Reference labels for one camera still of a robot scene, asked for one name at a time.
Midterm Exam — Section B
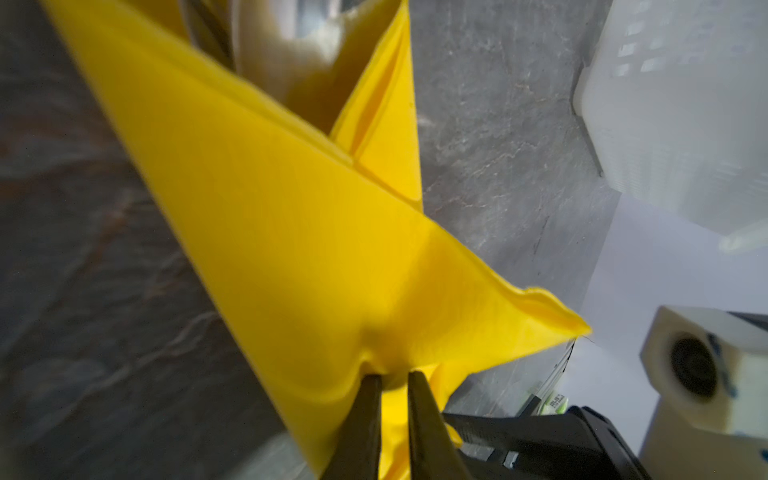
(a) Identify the silver spoon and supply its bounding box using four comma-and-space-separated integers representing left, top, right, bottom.
230, 0, 344, 103

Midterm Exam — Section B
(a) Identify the white perforated plastic basket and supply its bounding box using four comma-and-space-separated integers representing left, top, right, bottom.
573, 1, 767, 254

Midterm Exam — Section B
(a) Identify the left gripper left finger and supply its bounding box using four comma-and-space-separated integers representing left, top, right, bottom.
321, 375, 382, 480

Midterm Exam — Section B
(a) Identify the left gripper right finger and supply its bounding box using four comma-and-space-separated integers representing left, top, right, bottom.
407, 371, 471, 480

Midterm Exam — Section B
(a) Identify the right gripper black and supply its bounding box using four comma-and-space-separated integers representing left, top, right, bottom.
443, 406, 651, 480

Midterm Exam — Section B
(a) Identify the yellow paper napkin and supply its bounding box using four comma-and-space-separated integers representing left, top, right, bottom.
44, 1, 589, 479

